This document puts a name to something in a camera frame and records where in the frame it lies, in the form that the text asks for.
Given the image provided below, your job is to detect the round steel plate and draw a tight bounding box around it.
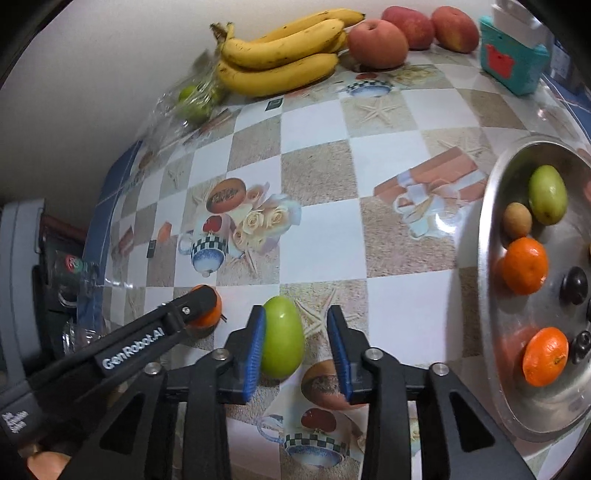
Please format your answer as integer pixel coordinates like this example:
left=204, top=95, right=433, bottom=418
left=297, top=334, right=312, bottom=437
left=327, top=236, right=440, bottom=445
left=478, top=134, right=591, bottom=443

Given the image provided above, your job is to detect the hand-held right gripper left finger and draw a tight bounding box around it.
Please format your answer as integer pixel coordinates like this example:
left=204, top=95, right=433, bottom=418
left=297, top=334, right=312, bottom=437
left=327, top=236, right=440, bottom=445
left=65, top=305, right=267, bottom=480

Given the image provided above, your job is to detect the red peach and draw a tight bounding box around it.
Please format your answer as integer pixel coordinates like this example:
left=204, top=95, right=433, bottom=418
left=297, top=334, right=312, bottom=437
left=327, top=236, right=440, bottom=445
left=381, top=6, right=435, bottom=51
left=431, top=6, right=479, bottom=54
left=347, top=19, right=410, bottom=70

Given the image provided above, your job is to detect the brown longan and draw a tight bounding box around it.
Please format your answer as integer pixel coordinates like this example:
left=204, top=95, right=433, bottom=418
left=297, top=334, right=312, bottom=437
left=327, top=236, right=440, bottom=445
left=502, top=203, right=533, bottom=241

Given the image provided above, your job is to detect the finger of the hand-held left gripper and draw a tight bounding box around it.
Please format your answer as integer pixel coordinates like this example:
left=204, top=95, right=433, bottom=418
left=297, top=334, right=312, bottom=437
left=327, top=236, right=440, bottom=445
left=154, top=286, right=218, bottom=329

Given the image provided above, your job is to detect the plastic bag of green fruit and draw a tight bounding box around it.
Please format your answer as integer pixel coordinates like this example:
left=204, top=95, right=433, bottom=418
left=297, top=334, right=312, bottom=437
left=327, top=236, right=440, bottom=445
left=139, top=51, right=228, bottom=153

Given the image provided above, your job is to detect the person's left hand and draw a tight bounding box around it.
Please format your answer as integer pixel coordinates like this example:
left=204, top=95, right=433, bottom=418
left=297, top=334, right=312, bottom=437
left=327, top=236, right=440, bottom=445
left=27, top=450, right=71, bottom=480

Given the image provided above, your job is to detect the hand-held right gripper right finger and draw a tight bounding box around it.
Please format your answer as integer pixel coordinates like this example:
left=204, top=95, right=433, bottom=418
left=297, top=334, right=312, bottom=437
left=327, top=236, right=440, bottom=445
left=327, top=305, right=536, bottom=480

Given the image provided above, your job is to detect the large green mango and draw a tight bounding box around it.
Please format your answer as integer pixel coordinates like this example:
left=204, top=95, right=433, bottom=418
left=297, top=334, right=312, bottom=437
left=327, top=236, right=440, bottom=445
left=261, top=295, right=306, bottom=380

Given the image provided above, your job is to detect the teal box with red crab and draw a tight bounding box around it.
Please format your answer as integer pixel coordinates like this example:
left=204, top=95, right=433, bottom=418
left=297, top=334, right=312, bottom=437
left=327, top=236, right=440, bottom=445
left=478, top=16, right=550, bottom=97

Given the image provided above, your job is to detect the orange mandarin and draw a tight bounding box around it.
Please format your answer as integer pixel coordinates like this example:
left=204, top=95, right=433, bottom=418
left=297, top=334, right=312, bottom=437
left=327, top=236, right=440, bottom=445
left=523, top=327, right=570, bottom=387
left=502, top=237, right=549, bottom=295
left=188, top=285, right=223, bottom=329

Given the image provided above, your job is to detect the checkered printed tablecloth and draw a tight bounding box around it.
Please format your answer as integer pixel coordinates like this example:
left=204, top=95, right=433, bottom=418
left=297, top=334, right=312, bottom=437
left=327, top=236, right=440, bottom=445
left=81, top=46, right=591, bottom=480

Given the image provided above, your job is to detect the green jujube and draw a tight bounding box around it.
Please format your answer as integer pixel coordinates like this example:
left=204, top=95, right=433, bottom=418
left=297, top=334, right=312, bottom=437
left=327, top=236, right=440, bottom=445
left=529, top=165, right=568, bottom=226

